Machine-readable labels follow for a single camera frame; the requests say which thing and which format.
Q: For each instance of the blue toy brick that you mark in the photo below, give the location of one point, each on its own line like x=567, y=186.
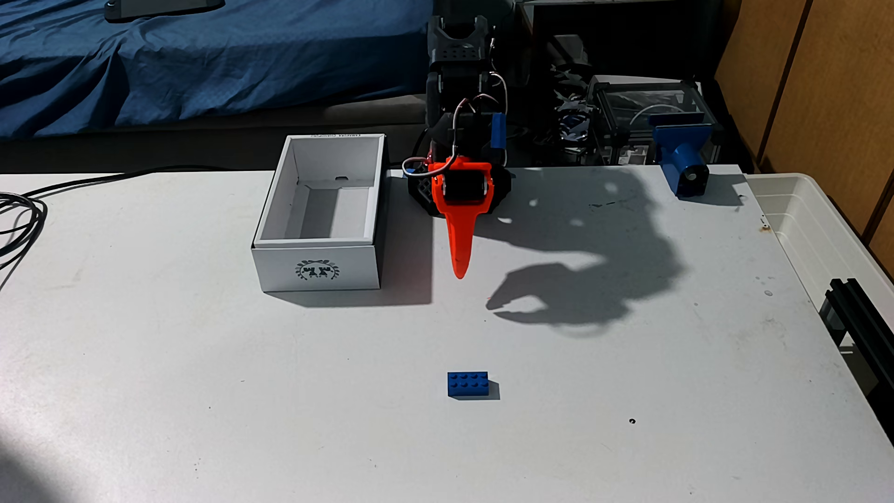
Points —
x=466, y=384

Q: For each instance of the white cardboard box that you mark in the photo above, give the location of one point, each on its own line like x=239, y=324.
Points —
x=318, y=269

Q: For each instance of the clear plastic case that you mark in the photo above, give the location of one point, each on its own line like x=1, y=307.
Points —
x=628, y=105

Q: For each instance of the blue bed sheet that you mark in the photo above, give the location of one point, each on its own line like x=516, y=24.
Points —
x=209, y=63

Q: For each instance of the white plastic bin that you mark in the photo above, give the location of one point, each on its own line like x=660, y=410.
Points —
x=810, y=230

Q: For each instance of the dark flat device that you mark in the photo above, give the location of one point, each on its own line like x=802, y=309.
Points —
x=160, y=7

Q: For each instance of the brown wooden cabinet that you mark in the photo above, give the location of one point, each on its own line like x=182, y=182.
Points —
x=831, y=91

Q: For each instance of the blue printed camera mount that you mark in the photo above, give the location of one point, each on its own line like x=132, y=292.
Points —
x=681, y=154

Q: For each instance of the black aluminium rail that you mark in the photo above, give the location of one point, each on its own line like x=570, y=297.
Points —
x=862, y=328

